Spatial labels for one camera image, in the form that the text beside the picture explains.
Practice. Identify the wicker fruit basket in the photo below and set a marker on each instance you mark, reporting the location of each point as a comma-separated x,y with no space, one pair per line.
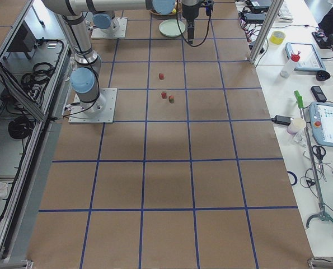
164,7

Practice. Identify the red cap squeeze bottle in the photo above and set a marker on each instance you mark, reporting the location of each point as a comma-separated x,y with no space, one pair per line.
290,65

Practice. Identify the teach pendant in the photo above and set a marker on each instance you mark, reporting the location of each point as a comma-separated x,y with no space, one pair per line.
310,59
321,117

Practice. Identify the yellow tape roll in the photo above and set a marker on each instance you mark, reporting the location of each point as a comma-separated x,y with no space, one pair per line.
277,37

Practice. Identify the far teach pendant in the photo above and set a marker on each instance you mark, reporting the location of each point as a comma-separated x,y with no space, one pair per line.
310,59

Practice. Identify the greenish red strawberry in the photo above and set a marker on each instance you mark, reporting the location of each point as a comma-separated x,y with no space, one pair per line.
171,99

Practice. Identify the long reach grabber tool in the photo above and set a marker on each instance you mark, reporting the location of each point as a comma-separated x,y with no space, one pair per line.
322,215

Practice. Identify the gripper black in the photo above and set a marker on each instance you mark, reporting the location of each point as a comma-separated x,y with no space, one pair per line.
190,12

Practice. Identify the pale green plate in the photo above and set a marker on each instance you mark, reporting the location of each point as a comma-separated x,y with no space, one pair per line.
172,28

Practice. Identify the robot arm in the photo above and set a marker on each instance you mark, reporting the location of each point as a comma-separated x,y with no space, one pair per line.
106,21
85,79

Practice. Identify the near teach pendant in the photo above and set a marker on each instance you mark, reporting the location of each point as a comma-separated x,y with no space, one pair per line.
321,117

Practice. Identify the black power adapter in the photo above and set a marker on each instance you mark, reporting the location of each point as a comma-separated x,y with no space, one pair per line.
282,120

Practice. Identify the black phone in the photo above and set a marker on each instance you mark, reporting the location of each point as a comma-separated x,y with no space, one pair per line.
318,94

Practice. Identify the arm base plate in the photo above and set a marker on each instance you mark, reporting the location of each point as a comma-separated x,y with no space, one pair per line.
101,112
119,33

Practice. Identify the white paper cup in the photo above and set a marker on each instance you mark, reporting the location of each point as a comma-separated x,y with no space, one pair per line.
296,125

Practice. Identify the black handled scissors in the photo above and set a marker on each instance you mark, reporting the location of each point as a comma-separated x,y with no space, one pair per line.
320,153

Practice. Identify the aluminium frame post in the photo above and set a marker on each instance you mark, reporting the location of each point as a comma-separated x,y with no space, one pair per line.
268,22

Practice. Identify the black round cap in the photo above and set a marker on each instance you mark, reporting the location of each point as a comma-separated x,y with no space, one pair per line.
322,75

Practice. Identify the blue tape roll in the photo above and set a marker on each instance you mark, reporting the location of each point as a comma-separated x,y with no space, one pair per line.
294,179

